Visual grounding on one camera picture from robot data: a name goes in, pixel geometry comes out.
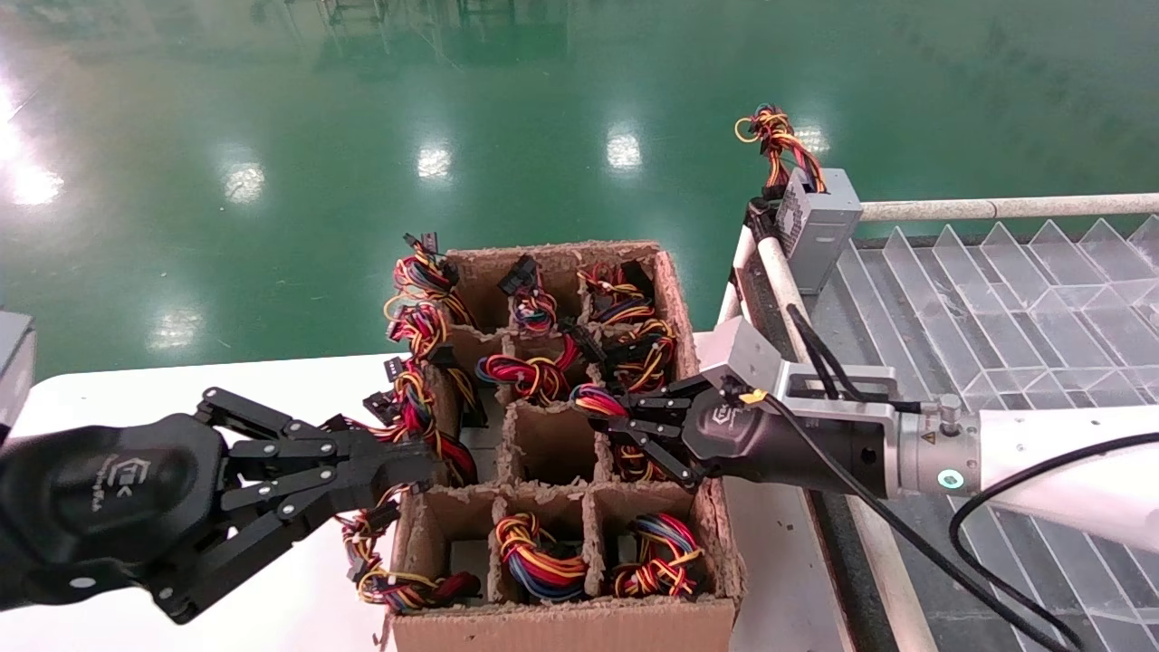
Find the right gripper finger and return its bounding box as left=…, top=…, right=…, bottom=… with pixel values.
left=591, top=424, right=704, bottom=490
left=599, top=376, right=727, bottom=431

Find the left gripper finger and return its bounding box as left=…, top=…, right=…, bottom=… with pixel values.
left=195, top=388, right=437, bottom=472
left=149, top=464, right=437, bottom=626

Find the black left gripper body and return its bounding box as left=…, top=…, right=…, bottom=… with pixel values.
left=0, top=415, right=235, bottom=609

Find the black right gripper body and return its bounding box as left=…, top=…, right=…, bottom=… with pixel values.
left=679, top=379, right=896, bottom=499

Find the power supply with coloured wires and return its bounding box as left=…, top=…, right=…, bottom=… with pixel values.
left=569, top=382, right=680, bottom=484
left=579, top=260, right=657, bottom=327
left=385, top=233, right=476, bottom=329
left=733, top=104, right=863, bottom=295
left=388, top=303, right=490, bottom=428
left=598, top=317, right=678, bottom=399
left=498, top=255, right=560, bottom=336

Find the dark grey shelf board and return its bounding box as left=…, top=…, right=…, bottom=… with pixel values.
left=735, top=217, right=1159, bottom=652

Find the cardboard box with dividers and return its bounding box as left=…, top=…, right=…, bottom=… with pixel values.
left=376, top=240, right=748, bottom=652

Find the clear acrylic divided tray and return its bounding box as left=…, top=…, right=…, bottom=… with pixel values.
left=810, top=216, right=1159, bottom=652

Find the short black right wrist cable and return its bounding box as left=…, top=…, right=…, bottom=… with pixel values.
left=784, top=303, right=908, bottom=406

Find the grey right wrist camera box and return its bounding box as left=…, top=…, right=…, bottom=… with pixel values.
left=695, top=315, right=906, bottom=427

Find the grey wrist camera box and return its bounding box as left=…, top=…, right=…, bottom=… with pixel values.
left=0, top=311, right=37, bottom=440
left=695, top=315, right=906, bottom=427

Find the wire bundle front right cell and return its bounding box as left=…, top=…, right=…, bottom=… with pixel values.
left=608, top=513, right=705, bottom=599

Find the wire bundle cell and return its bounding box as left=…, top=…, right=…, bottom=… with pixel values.
left=475, top=333, right=599, bottom=406
left=608, top=513, right=705, bottom=599
left=493, top=512, right=591, bottom=603

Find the wire bundle centre back cell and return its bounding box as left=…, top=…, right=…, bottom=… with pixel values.
left=475, top=333, right=599, bottom=406

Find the long black right arm cable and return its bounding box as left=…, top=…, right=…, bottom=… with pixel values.
left=742, top=388, right=1087, bottom=652

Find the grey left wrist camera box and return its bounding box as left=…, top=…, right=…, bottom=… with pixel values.
left=0, top=311, right=37, bottom=440

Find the wire bundle front middle cell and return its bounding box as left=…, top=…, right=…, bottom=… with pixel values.
left=493, top=512, right=591, bottom=603

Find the looped black right arm cable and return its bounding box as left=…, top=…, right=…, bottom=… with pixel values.
left=948, top=431, right=1159, bottom=652

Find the white pipe rack frame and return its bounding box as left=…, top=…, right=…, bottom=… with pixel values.
left=715, top=192, right=1159, bottom=652

